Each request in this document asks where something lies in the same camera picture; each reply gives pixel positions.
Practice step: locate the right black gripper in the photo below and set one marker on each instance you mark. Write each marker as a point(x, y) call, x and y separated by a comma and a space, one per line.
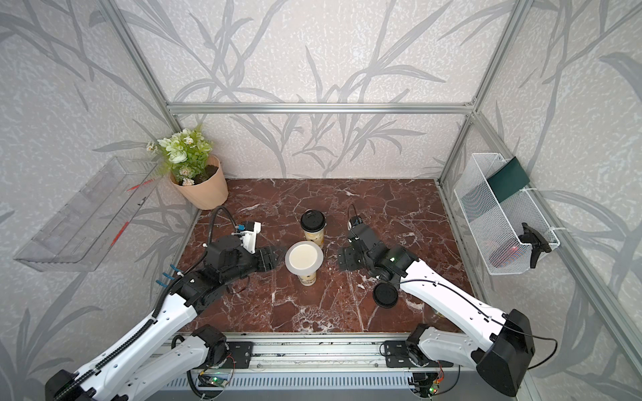
point(349, 258)

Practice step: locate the black cup lid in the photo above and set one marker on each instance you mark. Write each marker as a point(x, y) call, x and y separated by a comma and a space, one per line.
point(385, 295)
point(313, 221)

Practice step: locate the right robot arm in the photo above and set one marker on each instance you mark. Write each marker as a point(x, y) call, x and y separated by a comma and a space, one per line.
point(482, 323)

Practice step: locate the aluminium front rail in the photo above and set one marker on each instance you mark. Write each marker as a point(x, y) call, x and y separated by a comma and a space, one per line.
point(350, 352)

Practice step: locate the milk tea paper cup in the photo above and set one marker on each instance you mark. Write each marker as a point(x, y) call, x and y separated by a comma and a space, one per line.
point(316, 237)

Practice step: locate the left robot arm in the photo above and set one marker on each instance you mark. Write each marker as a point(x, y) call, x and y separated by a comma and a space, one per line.
point(126, 372)

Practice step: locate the round leak-proof paper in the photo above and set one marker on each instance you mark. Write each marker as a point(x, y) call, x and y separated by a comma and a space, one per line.
point(304, 258)

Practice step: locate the white mesh wall basket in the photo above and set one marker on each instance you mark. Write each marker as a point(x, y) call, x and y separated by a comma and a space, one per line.
point(495, 226)

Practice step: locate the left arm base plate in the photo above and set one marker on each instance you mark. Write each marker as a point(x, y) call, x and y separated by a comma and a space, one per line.
point(239, 355)

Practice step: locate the dark green card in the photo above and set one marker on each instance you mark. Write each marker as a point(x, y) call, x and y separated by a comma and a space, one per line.
point(508, 180)

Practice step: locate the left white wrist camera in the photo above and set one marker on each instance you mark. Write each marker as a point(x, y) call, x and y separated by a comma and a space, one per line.
point(248, 232)

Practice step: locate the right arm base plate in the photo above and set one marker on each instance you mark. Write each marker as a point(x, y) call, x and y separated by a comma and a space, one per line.
point(396, 356)

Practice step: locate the blue plastic fork clip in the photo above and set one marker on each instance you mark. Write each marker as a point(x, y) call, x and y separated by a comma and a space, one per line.
point(170, 277)

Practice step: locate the clear acrylic wall shelf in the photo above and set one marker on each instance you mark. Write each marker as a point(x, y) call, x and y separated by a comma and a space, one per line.
point(82, 233)

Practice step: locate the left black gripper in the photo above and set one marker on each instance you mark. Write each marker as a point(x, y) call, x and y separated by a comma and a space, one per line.
point(269, 261)

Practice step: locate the black spray trigger clamp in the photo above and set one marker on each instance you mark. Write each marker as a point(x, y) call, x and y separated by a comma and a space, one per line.
point(537, 241)

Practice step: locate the potted white flower plant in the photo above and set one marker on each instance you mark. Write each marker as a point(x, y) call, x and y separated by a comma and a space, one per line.
point(186, 158)

